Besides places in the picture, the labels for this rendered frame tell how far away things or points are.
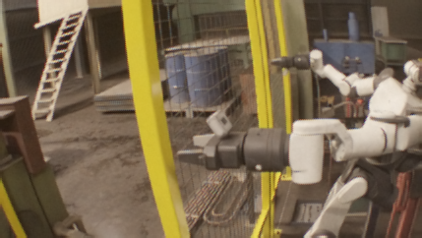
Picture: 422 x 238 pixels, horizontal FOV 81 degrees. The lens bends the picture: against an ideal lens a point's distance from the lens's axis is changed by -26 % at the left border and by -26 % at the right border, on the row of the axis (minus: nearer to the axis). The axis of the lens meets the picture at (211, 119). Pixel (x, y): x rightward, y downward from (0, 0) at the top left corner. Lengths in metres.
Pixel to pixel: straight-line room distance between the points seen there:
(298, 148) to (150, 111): 0.31
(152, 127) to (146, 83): 0.10
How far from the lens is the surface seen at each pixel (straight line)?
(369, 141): 0.70
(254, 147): 0.61
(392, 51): 9.30
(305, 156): 0.61
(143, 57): 0.66
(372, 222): 2.08
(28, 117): 2.37
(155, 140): 0.70
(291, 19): 3.12
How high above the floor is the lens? 1.60
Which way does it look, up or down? 18 degrees down
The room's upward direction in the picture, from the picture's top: 7 degrees counter-clockwise
